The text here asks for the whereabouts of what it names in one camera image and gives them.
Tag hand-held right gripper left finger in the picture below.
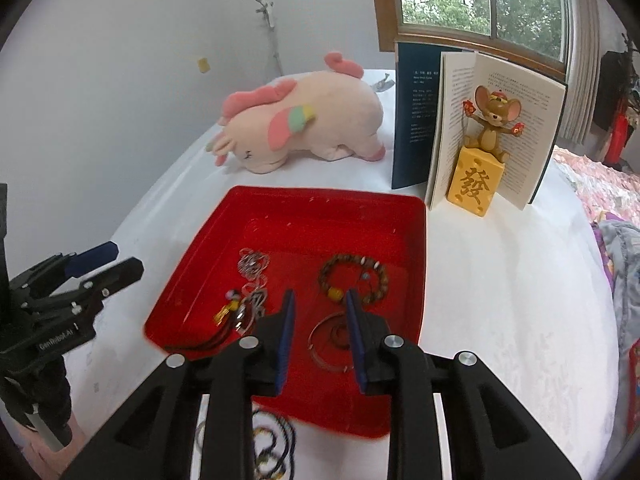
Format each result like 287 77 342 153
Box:
65 289 297 480

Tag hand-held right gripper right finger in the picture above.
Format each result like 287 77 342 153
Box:
345 289 581 480

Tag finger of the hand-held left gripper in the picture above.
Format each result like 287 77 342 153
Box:
30 257 145 317
9 241 120 292

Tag red-brown stone ring bangle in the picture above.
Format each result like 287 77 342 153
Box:
327 324 353 352

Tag hinged oval silver bangle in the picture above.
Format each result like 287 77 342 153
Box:
308 310 362 374

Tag silver metal pendant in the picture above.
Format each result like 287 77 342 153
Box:
239 289 269 334

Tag black cord gold charm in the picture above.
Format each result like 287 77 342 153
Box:
162 287 251 354

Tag brown wooden bead bracelet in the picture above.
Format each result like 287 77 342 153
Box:
318 254 390 306

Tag large red tin box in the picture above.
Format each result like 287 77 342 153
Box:
143 185 429 444

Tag white tablecloth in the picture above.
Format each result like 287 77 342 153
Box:
0 67 640 480

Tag mouse figurine on yellow block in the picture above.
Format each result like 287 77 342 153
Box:
446 85 525 221

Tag open book dark cover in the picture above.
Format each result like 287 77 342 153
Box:
391 41 569 211

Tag pink plush toy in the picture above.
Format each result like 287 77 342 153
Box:
204 51 387 175

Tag grey blanket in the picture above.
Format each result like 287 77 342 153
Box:
592 219 640 356

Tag pink floral bedding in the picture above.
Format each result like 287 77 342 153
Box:
552 145 640 233

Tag red hanging bag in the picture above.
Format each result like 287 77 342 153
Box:
602 114 632 167

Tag white curtain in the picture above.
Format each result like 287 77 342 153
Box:
556 0 602 146

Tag coat rack with dark clothes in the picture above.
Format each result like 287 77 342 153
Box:
592 32 640 167

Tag black bead necklace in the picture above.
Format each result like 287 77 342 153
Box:
250 406 299 480

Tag metal wall hook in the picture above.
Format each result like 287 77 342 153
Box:
253 0 287 79

